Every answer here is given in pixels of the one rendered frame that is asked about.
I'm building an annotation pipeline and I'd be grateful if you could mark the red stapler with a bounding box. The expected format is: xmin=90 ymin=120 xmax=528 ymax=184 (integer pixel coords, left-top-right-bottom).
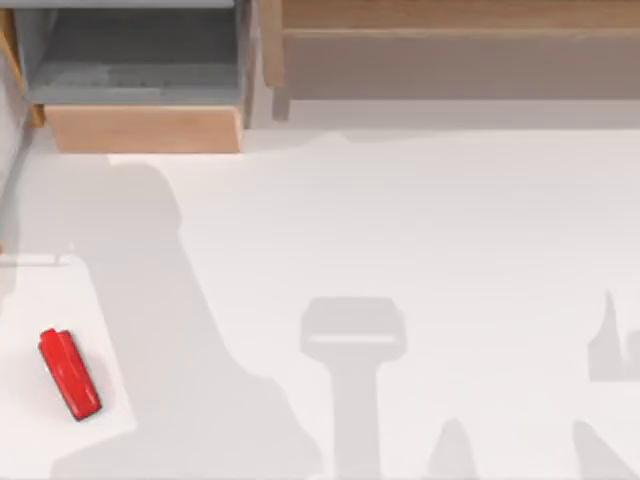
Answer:
xmin=37 ymin=327 xmax=104 ymax=423

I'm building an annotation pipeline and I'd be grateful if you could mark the wooden open shelf cupboard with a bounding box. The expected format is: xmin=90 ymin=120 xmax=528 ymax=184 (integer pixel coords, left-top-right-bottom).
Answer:
xmin=263 ymin=0 xmax=640 ymax=123

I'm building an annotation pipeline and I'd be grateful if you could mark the pale wooden drawer front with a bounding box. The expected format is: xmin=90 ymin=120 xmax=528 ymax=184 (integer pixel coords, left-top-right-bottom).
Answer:
xmin=43 ymin=104 xmax=244 ymax=154

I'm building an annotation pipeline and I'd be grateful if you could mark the wooden drawer cabinet frame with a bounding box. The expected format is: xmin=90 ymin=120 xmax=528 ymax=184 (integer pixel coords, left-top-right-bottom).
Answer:
xmin=0 ymin=8 xmax=47 ymax=129

